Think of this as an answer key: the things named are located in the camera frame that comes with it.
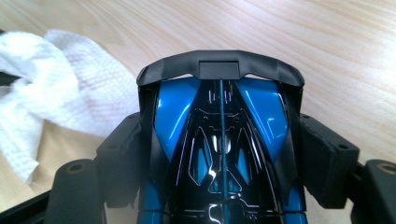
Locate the blue toy car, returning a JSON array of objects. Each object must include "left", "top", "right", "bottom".
[{"left": 136, "top": 49, "right": 307, "bottom": 224}]

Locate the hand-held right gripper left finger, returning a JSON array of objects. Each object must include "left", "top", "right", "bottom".
[{"left": 43, "top": 112, "right": 150, "bottom": 224}]

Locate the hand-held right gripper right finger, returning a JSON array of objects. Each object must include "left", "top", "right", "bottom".
[{"left": 298, "top": 113, "right": 396, "bottom": 224}]

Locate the white wet wipe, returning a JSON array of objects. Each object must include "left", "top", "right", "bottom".
[{"left": 0, "top": 28, "right": 141, "bottom": 185}]

